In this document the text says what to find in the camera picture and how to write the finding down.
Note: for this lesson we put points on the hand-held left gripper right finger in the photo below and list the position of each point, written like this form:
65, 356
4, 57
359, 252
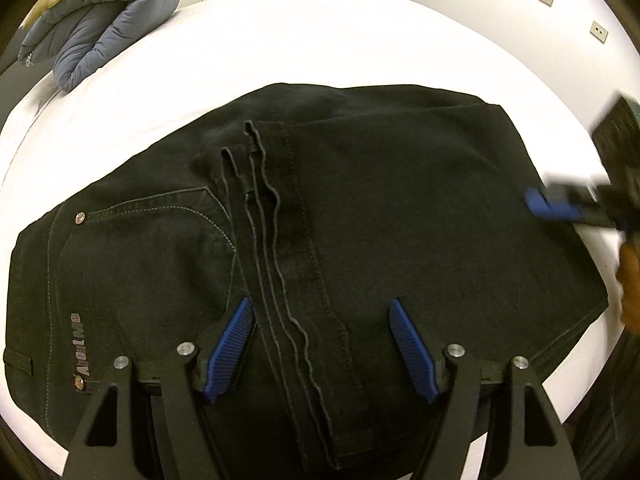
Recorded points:
412, 345

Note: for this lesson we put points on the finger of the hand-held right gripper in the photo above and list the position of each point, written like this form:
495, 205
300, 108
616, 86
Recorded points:
550, 204

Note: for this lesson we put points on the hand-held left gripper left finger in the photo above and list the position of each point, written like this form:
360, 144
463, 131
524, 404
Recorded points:
230, 345

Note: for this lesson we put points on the black denim pants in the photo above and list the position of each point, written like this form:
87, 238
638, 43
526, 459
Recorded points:
350, 200

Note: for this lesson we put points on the person's right hand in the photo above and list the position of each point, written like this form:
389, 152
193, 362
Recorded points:
631, 280

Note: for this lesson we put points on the blue rolled duvet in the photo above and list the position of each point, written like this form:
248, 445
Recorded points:
105, 25

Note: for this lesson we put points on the grey padded headboard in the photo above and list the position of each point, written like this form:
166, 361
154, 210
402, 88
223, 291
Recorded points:
12, 55

